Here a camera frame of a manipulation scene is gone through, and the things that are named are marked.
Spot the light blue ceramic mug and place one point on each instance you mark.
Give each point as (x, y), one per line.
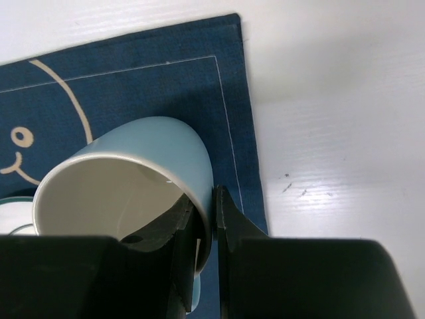
(125, 179)

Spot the dark blue whale placemat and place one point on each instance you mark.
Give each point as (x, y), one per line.
(53, 105)

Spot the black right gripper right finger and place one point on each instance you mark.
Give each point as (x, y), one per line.
(265, 277)

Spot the white plate with teal rim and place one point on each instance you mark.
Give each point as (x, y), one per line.
(16, 216)

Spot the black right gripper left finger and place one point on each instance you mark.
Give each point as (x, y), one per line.
(148, 274)

